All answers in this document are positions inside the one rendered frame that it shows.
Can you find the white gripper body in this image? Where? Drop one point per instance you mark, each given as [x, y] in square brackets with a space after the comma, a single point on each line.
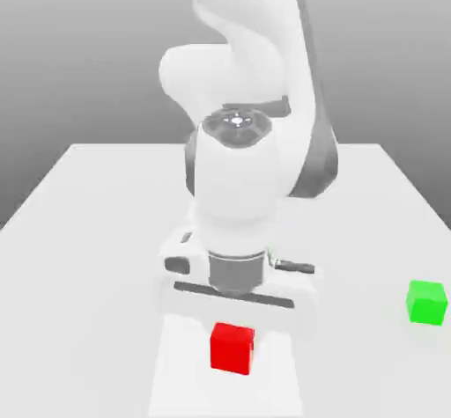
[282, 314]

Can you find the small green cube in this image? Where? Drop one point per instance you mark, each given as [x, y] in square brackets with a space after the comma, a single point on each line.
[425, 303]

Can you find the small red cube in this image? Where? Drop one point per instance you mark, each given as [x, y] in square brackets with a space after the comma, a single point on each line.
[230, 351]

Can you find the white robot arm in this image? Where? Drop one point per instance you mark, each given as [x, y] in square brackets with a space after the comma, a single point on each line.
[236, 185]

